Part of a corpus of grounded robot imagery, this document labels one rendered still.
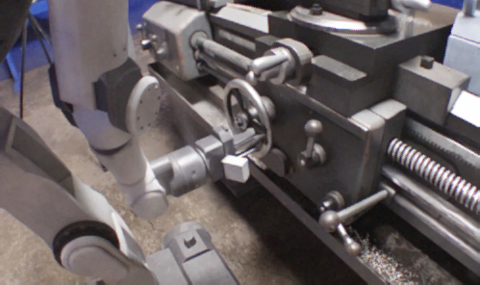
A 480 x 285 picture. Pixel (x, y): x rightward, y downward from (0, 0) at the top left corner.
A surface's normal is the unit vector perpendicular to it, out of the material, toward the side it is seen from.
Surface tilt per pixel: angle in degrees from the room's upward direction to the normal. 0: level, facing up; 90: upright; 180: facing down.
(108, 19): 101
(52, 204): 90
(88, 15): 96
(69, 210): 90
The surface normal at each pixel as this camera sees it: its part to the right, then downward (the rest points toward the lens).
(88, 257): 0.49, 0.47
